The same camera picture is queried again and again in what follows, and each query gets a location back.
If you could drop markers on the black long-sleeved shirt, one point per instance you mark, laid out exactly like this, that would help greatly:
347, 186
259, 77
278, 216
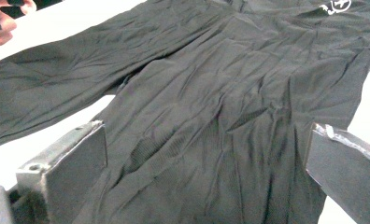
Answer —
205, 93

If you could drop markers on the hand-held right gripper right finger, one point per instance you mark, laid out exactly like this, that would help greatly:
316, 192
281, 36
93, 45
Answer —
351, 177

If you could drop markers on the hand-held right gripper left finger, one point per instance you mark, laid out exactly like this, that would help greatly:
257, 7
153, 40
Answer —
74, 165

